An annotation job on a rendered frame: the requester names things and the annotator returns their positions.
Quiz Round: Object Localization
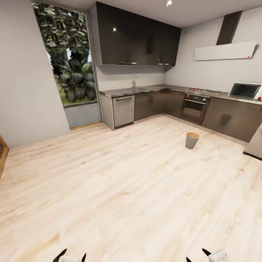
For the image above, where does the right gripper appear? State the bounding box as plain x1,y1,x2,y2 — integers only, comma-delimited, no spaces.
186,248,211,262

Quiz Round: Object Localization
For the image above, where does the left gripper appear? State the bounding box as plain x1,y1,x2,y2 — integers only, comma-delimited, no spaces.
53,249,86,262

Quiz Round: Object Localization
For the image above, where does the trash can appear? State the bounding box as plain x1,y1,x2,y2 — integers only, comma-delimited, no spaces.
186,132,200,149

